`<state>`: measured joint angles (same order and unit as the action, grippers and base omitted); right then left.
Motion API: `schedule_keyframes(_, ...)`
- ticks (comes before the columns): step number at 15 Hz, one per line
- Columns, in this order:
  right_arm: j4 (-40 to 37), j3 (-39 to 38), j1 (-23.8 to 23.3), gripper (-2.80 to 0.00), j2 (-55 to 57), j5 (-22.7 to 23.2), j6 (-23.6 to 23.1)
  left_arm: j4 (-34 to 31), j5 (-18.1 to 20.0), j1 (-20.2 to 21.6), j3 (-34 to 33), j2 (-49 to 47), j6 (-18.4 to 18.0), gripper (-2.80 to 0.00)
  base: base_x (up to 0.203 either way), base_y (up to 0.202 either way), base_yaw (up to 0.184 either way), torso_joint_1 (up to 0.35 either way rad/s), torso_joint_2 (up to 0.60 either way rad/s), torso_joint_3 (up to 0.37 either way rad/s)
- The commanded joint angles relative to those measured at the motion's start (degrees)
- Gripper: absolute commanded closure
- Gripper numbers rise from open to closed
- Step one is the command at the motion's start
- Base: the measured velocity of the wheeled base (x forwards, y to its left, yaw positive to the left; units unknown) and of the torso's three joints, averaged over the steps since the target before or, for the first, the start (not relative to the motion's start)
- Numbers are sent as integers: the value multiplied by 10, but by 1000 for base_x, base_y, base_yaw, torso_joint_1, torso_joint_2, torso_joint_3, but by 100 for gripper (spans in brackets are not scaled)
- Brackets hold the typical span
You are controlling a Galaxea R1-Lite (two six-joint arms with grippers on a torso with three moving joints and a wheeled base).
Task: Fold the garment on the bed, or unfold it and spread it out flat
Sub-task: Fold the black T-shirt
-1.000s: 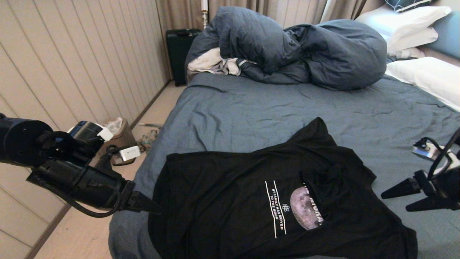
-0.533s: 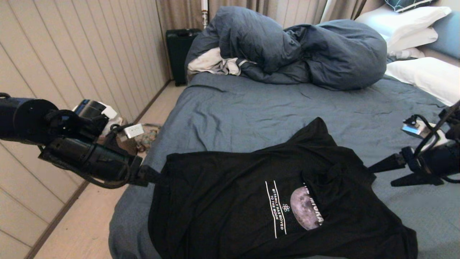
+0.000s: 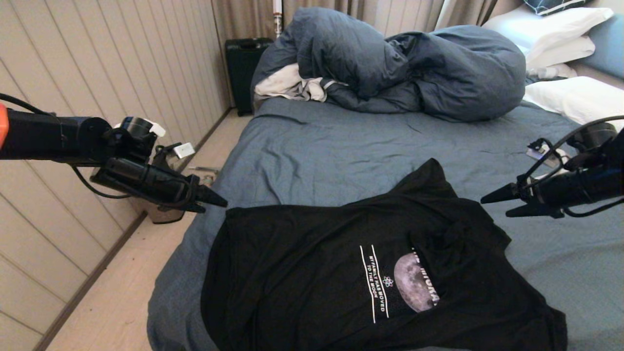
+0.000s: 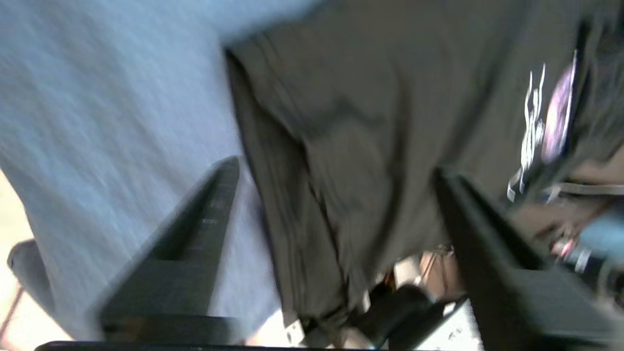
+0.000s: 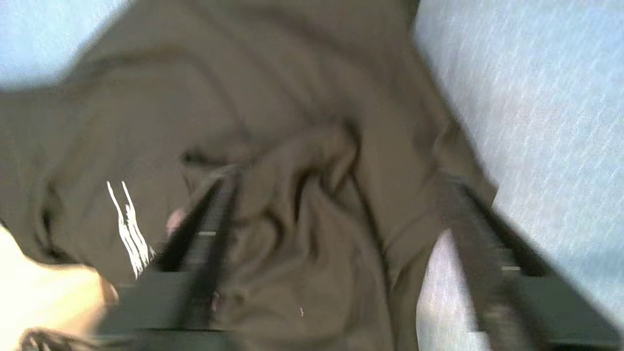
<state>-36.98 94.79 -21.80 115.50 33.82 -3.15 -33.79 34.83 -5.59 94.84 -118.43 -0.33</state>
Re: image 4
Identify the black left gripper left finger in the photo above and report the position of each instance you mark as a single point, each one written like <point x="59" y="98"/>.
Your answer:
<point x="175" y="287"/>

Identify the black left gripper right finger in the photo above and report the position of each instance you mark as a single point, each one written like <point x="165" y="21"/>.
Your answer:
<point x="516" y="307"/>

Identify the black moon print t-shirt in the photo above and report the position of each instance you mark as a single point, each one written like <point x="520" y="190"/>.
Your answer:
<point x="365" y="146"/>

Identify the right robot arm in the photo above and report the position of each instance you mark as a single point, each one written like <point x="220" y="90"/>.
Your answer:
<point x="594" y="258"/>

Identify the blue bed sheet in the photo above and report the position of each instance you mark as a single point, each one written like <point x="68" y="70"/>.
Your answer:
<point x="122" y="122"/>

